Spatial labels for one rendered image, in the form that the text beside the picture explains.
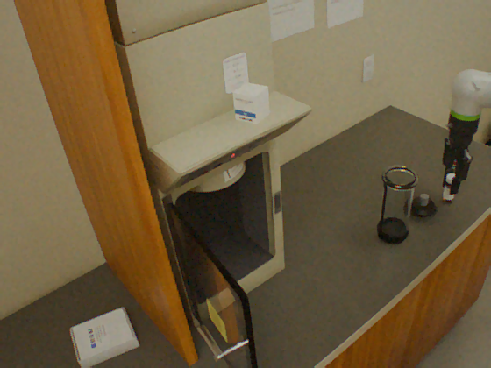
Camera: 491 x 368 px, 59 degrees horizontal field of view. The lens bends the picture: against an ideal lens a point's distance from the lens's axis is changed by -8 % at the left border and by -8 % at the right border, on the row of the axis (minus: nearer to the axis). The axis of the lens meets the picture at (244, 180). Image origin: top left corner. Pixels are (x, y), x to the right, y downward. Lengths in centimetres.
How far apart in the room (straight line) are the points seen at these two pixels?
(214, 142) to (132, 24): 26
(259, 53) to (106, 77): 38
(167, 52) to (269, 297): 75
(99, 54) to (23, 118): 59
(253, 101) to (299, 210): 75
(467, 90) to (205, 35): 81
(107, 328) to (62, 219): 35
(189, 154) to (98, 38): 28
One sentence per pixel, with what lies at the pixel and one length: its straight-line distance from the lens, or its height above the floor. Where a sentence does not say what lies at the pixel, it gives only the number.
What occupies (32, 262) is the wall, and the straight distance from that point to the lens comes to 145.
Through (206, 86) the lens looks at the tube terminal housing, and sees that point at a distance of 91.
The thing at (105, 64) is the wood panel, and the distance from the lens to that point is 69.
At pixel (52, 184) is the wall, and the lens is 134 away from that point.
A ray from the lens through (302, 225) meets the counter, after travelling 151.
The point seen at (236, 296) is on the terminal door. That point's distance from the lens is 75.
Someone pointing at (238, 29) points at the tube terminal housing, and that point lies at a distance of 92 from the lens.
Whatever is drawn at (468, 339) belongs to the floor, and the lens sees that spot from 248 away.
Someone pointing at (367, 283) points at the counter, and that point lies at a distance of 134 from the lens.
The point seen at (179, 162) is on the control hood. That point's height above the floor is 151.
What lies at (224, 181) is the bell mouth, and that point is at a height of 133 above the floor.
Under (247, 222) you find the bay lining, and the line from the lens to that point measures 133.
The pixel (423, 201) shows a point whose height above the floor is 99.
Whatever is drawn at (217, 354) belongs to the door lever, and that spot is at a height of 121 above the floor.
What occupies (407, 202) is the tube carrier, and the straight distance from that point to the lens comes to 137.
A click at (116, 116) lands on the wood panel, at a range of 72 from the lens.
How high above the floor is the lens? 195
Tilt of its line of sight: 36 degrees down
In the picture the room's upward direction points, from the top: 6 degrees counter-clockwise
